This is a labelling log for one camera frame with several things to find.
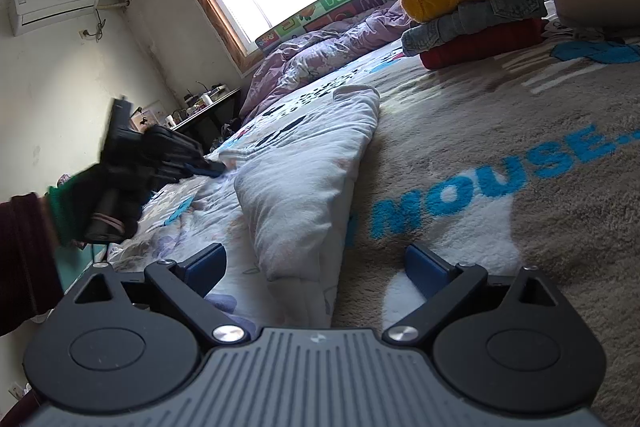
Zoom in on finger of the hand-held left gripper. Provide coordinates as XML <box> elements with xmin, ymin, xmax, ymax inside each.
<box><xmin>155</xmin><ymin>157</ymin><xmax>227</xmax><ymax>182</ymax></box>

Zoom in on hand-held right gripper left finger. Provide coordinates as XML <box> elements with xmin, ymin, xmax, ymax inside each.
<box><xmin>75</xmin><ymin>243</ymin><xmax>251</xmax><ymax>345</ymax></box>

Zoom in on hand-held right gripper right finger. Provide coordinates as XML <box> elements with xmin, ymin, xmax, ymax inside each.
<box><xmin>382</xmin><ymin>244</ymin><xmax>571</xmax><ymax>345</ymax></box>

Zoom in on white printed garment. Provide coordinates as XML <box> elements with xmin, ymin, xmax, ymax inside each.
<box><xmin>210</xmin><ymin>86</ymin><xmax>382</xmax><ymax>329</ymax></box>

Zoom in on person's left forearm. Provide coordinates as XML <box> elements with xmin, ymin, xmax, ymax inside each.
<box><xmin>0</xmin><ymin>176</ymin><xmax>103</xmax><ymax>338</ymax></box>

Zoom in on picture card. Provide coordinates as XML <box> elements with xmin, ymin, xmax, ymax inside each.
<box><xmin>132</xmin><ymin>106</ymin><xmax>166</xmax><ymax>132</ymax></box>

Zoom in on dark bedside table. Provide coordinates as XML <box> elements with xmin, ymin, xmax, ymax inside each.
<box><xmin>170</xmin><ymin>87</ymin><xmax>243</xmax><ymax>142</ymax></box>

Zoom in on printed white bed sheet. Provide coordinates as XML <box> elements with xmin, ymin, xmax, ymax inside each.
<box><xmin>107</xmin><ymin>42</ymin><xmax>416</xmax><ymax>268</ymax></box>

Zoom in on purple floral quilt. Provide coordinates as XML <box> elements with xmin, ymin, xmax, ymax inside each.
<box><xmin>240</xmin><ymin>0</ymin><xmax>416</xmax><ymax>120</ymax></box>

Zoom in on grey plush printed blanket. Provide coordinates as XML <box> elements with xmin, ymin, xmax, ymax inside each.
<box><xmin>330</xmin><ymin>0</ymin><xmax>640</xmax><ymax>427</ymax></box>

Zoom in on white air conditioner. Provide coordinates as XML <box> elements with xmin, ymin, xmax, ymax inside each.
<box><xmin>7</xmin><ymin>0</ymin><xmax>101</xmax><ymax>38</ymax></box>

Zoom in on colourful foam play mat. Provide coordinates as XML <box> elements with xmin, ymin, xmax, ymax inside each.
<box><xmin>255</xmin><ymin>0</ymin><xmax>396</xmax><ymax>55</ymax></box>

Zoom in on folded red sweater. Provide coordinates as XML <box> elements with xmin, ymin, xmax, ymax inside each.
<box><xmin>419</xmin><ymin>18</ymin><xmax>548</xmax><ymax>70</ymax></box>

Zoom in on folded denim jeans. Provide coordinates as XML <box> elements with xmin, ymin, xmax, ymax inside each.
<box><xmin>401</xmin><ymin>0</ymin><xmax>548</xmax><ymax>56</ymax></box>

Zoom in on black power cable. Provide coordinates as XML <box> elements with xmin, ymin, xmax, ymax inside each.
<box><xmin>92</xmin><ymin>0</ymin><xmax>133</xmax><ymax>40</ymax></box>

